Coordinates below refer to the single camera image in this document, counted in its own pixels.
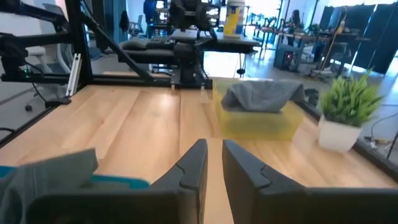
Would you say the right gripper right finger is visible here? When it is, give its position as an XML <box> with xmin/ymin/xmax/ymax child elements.
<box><xmin>221</xmin><ymin>139</ymin><xmax>308</xmax><ymax>224</ymax></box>

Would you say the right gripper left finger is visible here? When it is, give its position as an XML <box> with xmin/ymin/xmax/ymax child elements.
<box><xmin>149</xmin><ymin>138</ymin><xmax>209</xmax><ymax>224</ymax></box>

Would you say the blue-grey baseball cap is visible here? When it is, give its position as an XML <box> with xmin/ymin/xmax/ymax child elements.
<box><xmin>0</xmin><ymin>148</ymin><xmax>99</xmax><ymax>224</ymax></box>
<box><xmin>220</xmin><ymin>80</ymin><xmax>306</xmax><ymax>114</ymax></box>

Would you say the person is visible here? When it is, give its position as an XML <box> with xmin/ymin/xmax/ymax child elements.
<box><xmin>142</xmin><ymin>0</ymin><xmax>159</xmax><ymax>39</ymax></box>
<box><xmin>290</xmin><ymin>9</ymin><xmax>302</xmax><ymax>35</ymax></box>

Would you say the black computer keyboard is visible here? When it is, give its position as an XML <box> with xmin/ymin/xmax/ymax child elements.
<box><xmin>145</xmin><ymin>35</ymin><xmax>175</xmax><ymax>50</ymax></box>

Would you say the yellow white wipes canister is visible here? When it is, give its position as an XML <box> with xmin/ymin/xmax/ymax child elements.
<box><xmin>223</xmin><ymin>0</ymin><xmax>246</xmax><ymax>39</ymax></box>

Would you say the black office desk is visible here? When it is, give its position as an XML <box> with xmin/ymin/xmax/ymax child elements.
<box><xmin>119</xmin><ymin>29</ymin><xmax>261</xmax><ymax>66</ymax></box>

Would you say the grey office chair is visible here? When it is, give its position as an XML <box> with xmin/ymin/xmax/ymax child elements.
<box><xmin>129</xmin><ymin>14</ymin><xmax>144</xmax><ymax>37</ymax></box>

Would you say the yellow translucent plastic bin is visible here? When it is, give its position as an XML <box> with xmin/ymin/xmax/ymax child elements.
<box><xmin>212</xmin><ymin>77</ymin><xmax>306</xmax><ymax>141</ymax></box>

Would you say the teal blue plastic bin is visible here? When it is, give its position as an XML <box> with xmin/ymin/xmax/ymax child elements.
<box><xmin>0</xmin><ymin>166</ymin><xmax>150</xmax><ymax>190</ymax></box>

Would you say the black computer mouse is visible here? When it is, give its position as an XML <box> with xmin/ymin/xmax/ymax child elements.
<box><xmin>120</xmin><ymin>39</ymin><xmax>147</xmax><ymax>51</ymax></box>

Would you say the black computer tower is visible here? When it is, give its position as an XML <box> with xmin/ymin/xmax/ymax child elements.
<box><xmin>272</xmin><ymin>44</ymin><xmax>302</xmax><ymax>73</ymax></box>

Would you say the green plant in white pot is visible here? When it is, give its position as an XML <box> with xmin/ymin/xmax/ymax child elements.
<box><xmin>317</xmin><ymin>68</ymin><xmax>384</xmax><ymax>154</ymax></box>

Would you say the white office chair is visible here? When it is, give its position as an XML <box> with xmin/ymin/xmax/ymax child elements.
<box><xmin>26</xmin><ymin>45</ymin><xmax>73</xmax><ymax>75</ymax></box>

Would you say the black mounted device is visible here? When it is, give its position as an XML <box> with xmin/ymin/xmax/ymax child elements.
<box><xmin>0</xmin><ymin>32</ymin><xmax>30</xmax><ymax>83</ymax></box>

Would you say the black room divider panel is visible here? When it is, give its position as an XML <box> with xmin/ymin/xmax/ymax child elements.
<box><xmin>319</xmin><ymin>2</ymin><xmax>398</xmax><ymax>75</ymax></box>

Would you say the silver aluminium bracket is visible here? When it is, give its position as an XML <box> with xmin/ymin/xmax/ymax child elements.
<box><xmin>65</xmin><ymin>52</ymin><xmax>82</xmax><ymax>97</ymax></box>

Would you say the white cable bundle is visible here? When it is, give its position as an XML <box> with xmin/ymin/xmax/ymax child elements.
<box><xmin>363</xmin><ymin>135</ymin><xmax>394</xmax><ymax>149</ymax></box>

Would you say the broom with wooden handle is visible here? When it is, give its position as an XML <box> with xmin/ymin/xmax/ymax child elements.
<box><xmin>310</xmin><ymin>14</ymin><xmax>346</xmax><ymax>78</ymax></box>

